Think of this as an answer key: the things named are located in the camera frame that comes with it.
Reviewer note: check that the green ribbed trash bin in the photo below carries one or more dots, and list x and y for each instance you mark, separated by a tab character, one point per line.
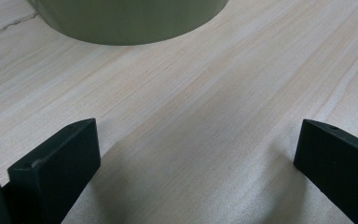
130	21

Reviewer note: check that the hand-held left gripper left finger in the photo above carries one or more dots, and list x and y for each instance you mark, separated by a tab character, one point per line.
56	168

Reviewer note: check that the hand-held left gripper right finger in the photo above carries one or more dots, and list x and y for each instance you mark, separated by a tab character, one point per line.
338	168

